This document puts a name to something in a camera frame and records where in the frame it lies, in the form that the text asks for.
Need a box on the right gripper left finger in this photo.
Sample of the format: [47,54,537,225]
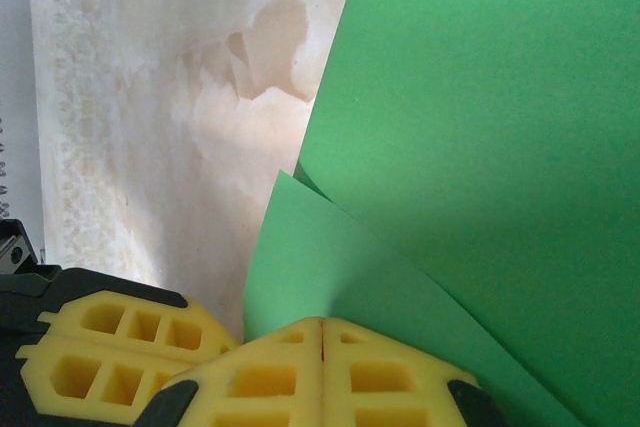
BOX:
[127,316,324,427]

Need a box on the green paper sheet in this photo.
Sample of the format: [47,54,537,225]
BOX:
[242,0,640,427]

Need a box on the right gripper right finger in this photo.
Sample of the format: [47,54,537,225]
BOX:
[322,316,499,427]

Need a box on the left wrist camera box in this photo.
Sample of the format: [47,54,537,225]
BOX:
[0,218,40,276]

